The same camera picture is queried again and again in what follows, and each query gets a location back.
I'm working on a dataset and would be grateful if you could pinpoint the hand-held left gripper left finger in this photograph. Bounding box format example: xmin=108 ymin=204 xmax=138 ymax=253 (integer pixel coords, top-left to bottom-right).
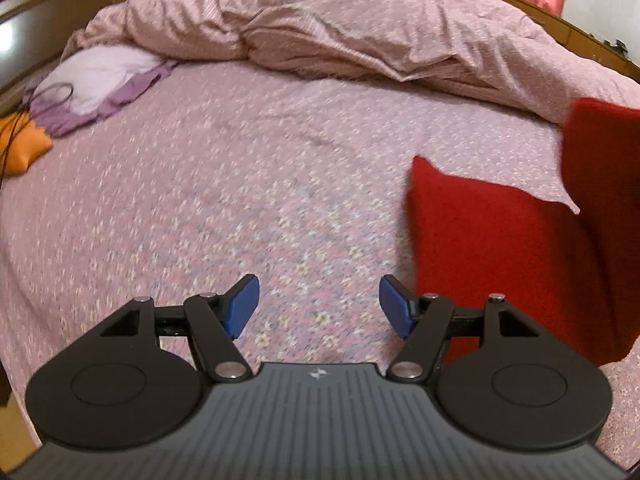
xmin=100 ymin=274 xmax=261 ymax=384

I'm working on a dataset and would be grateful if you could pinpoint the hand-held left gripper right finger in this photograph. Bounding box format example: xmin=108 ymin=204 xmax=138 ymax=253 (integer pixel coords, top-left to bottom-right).
xmin=378 ymin=274 xmax=544 ymax=384

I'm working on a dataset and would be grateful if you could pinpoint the red knitted sweater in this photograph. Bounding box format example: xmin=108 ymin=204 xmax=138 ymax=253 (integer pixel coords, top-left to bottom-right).
xmin=405 ymin=97 xmax=640 ymax=367

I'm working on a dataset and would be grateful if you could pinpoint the pink floral bed sheet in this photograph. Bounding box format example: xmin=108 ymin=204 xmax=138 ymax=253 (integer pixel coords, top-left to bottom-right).
xmin=0 ymin=60 xmax=640 ymax=471

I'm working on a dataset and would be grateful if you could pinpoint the orange cushion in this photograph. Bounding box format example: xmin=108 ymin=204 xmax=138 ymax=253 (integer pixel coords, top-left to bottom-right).
xmin=0 ymin=112 xmax=54 ymax=176

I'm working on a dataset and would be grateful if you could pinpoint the lilac pillow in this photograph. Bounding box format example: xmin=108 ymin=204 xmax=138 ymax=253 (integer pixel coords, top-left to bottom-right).
xmin=29 ymin=45 xmax=179 ymax=138

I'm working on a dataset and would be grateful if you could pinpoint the pink floral duvet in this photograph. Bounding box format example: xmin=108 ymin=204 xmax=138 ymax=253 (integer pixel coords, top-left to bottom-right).
xmin=62 ymin=0 xmax=640 ymax=126

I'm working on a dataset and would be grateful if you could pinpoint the black cable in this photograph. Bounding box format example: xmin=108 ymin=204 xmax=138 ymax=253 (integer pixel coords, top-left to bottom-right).
xmin=0 ymin=82 xmax=76 ymax=187

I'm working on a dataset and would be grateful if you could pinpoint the brown wooden bed frame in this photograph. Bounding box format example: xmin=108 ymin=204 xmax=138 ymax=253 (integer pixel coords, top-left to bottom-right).
xmin=472 ymin=0 xmax=640 ymax=68

